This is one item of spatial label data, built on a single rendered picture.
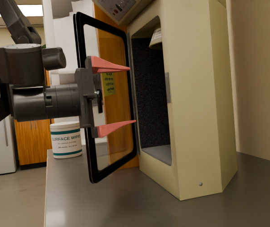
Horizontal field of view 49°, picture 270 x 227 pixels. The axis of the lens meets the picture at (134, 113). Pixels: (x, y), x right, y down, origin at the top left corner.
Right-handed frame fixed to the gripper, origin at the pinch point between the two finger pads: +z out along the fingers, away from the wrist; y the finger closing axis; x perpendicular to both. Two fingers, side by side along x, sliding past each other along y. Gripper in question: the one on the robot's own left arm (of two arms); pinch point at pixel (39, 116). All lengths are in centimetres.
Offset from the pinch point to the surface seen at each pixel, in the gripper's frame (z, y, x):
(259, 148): 20, 54, -49
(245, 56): -13, 54, -49
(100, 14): -30.9, 14.8, -18.0
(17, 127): -29, 221, 410
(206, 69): -3, 9, -55
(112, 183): 22.8, 7.4, -21.6
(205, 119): 8, 9, -53
